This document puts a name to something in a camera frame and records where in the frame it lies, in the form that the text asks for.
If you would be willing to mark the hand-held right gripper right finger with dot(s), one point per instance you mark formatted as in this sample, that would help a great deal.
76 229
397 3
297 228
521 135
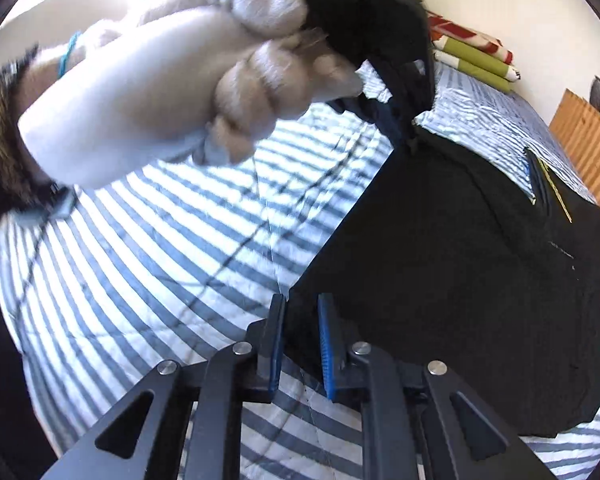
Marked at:
326 350

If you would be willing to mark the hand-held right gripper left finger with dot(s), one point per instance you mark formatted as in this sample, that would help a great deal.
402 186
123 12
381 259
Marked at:
277 350

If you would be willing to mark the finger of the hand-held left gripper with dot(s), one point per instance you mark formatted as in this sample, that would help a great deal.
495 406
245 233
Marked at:
422 90
375 115

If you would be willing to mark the person's left hand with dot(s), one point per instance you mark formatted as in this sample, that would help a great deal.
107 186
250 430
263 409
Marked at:
155 90

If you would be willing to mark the red floral folded blanket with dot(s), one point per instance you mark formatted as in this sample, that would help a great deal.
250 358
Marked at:
475 42

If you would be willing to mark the blue white striped bed quilt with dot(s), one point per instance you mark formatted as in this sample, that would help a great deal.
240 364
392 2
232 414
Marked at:
155 260

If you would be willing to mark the folded black garment yellow print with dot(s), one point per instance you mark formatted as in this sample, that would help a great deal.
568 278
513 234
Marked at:
580 205

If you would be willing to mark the person's dark clothing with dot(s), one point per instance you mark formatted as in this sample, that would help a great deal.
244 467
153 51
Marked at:
5 385

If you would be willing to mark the teal wrist band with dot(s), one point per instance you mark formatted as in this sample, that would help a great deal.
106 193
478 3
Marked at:
67 57

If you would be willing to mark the wooden slatted bed rail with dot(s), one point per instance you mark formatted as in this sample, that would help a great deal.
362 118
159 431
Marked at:
585 130

